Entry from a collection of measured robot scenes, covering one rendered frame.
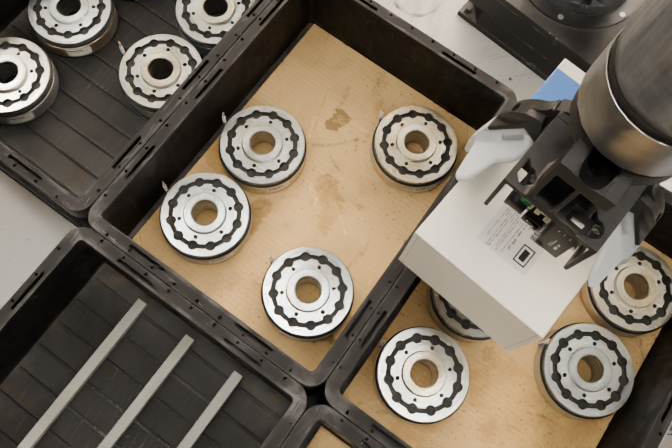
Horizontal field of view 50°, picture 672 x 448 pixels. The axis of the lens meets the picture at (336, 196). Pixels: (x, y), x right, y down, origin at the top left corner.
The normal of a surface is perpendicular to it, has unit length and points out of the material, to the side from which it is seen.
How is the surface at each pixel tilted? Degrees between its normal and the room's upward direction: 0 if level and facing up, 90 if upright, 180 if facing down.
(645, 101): 91
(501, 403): 0
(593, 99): 91
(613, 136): 91
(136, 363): 0
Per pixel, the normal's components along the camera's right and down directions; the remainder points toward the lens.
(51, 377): 0.06, -0.31
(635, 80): -0.94, 0.29
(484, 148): -0.61, -0.70
